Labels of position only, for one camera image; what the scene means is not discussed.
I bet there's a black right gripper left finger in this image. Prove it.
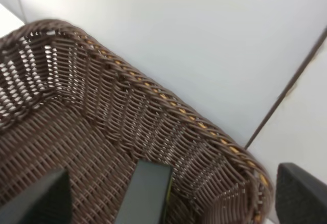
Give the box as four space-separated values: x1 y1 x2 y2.
1 169 73 223

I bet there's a dark brown wicker basket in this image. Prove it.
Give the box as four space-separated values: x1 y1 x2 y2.
1 19 273 223

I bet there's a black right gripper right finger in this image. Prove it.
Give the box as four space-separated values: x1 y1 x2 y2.
275 163 326 224

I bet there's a black rectangular box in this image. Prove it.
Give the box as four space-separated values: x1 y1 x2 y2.
114 160 173 224

